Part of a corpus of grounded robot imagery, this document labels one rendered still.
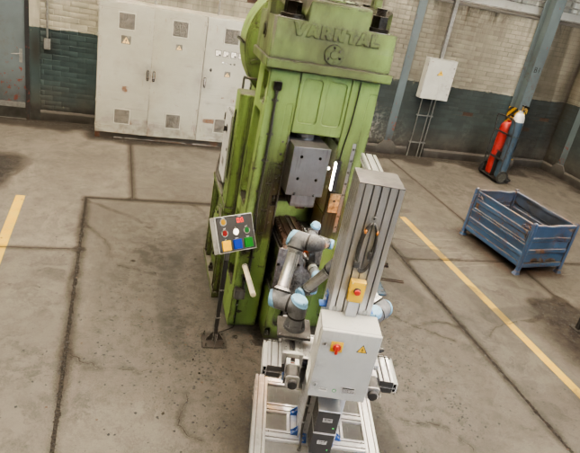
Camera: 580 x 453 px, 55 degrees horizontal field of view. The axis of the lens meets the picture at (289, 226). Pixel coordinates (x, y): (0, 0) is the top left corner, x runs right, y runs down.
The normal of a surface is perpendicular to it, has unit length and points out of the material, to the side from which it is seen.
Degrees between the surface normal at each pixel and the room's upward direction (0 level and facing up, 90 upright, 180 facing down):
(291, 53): 90
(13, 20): 90
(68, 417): 0
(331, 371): 91
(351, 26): 90
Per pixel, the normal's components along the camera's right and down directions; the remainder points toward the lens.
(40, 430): 0.18, -0.89
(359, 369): 0.04, 0.39
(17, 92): 0.26, 0.44
